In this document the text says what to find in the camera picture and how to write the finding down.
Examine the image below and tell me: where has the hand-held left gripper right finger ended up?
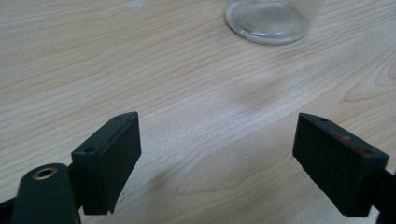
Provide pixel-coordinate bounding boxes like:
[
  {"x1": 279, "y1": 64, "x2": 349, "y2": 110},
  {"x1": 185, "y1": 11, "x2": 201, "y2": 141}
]
[{"x1": 291, "y1": 112, "x2": 390, "y2": 218}]

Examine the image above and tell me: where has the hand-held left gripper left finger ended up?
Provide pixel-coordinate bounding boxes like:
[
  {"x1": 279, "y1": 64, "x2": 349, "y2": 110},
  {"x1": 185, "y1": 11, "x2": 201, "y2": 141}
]
[{"x1": 70, "y1": 111, "x2": 142, "y2": 217}]

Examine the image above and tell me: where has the clear glass jar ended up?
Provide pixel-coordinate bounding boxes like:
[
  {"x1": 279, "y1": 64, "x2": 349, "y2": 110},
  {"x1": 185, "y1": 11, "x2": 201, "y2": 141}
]
[{"x1": 224, "y1": 0, "x2": 325, "y2": 47}]

